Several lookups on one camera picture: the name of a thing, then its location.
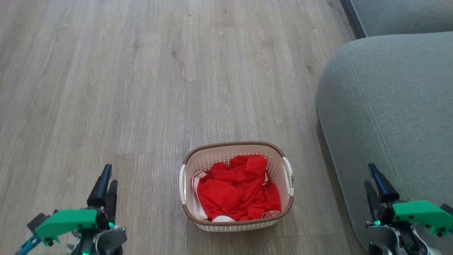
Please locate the blue left wrist bracket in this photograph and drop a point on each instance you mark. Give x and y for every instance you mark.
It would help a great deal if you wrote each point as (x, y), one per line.
(29, 244)

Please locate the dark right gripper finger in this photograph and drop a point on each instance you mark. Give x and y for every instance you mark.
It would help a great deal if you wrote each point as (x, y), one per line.
(384, 186)
(373, 200)

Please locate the white brown-rimmed plastic laundry basket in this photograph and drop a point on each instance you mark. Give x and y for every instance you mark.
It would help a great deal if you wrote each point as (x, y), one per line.
(236, 150)

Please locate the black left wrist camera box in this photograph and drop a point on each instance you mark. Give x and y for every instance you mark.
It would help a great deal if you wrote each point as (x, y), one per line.
(38, 221)

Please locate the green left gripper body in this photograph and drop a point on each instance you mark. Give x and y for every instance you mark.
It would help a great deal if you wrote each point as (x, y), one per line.
(67, 221)

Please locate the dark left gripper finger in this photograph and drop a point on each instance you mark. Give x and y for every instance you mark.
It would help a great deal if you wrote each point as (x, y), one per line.
(112, 200)
(99, 187)

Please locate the grey-green sofa seat cushion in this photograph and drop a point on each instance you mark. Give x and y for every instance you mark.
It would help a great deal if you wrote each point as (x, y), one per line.
(403, 16)

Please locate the red and white garment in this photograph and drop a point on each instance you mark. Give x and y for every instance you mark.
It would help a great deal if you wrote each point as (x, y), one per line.
(233, 193)

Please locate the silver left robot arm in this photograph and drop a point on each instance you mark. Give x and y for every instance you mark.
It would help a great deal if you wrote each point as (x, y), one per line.
(108, 241)

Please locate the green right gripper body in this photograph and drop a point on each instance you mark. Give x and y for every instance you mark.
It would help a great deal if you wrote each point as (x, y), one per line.
(421, 212)

